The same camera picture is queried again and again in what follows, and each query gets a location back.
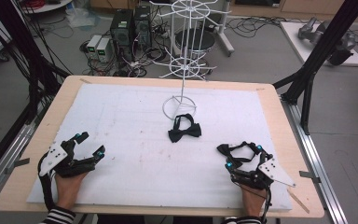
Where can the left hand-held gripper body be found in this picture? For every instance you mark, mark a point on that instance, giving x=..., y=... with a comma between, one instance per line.
x=54, y=157

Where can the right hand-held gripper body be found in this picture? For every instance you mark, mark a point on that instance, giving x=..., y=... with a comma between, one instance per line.
x=273, y=171

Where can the person's left hand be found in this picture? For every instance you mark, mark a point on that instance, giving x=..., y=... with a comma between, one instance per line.
x=66, y=189

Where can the person's right hand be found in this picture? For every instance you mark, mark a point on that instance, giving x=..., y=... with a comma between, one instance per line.
x=254, y=200

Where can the grey metal clip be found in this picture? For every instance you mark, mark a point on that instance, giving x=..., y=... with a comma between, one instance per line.
x=20, y=162
x=309, y=175

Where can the thin wooden stick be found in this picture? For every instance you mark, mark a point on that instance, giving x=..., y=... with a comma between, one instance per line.
x=298, y=200

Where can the white foam mat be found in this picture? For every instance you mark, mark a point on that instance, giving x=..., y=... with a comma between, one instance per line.
x=136, y=155

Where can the person's right white sleeve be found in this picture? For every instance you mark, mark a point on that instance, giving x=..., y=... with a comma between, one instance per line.
x=242, y=220

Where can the person's left striped sleeve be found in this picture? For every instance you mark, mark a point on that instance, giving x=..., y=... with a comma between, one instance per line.
x=59, y=216

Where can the grey power supply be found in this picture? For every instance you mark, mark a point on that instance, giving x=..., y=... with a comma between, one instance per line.
x=104, y=49
x=93, y=45

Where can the large black computer tower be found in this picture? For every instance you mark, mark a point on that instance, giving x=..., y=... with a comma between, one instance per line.
x=122, y=34

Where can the white board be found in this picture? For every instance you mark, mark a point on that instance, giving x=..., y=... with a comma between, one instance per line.
x=295, y=40

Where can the white stand leg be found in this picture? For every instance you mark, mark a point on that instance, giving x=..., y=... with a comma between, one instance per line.
x=225, y=37

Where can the clear plastic bag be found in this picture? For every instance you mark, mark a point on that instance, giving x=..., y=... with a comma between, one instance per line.
x=80, y=17

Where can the black round stool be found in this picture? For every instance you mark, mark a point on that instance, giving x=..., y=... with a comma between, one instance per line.
x=208, y=40

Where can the small black computer tower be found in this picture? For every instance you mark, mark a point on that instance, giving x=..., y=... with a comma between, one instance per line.
x=143, y=26

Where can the grey robot device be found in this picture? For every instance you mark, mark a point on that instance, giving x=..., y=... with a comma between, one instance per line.
x=313, y=32

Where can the aluminium rail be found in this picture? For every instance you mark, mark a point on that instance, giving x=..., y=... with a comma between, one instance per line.
x=317, y=161
x=9, y=152

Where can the black metal frame post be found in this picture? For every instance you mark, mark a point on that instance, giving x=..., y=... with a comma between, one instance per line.
x=323, y=46
x=21, y=40

